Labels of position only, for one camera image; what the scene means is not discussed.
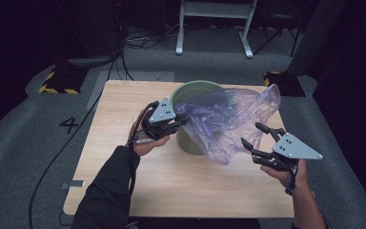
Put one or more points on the person's right hand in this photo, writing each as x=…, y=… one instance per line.
x=295, y=179

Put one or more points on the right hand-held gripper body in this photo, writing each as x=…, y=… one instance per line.
x=290, y=149

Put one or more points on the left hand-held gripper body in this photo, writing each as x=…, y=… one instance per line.
x=160, y=116

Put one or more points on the purple plastic bag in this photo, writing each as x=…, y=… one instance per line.
x=228, y=124

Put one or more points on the white metal stand frame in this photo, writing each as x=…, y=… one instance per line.
x=216, y=9

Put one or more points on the person's left hand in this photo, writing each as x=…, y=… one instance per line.
x=143, y=143

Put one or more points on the grey post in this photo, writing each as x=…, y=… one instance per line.
x=314, y=38

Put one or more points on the black tripod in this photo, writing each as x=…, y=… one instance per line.
x=290, y=35

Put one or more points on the grey tape strip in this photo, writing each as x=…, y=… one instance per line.
x=76, y=183

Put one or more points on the green plastic bin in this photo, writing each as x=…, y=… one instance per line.
x=190, y=144

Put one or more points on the black yellow striped base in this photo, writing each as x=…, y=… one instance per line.
x=62, y=81
x=289, y=86

